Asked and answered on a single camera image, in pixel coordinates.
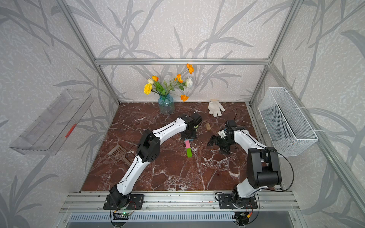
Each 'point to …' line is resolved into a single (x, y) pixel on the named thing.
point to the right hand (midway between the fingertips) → (213, 146)
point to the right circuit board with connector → (243, 217)
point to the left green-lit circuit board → (120, 215)
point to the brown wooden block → (208, 127)
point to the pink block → (187, 144)
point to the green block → (189, 152)
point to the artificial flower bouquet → (153, 84)
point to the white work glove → (215, 107)
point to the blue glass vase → (166, 104)
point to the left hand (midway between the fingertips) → (192, 138)
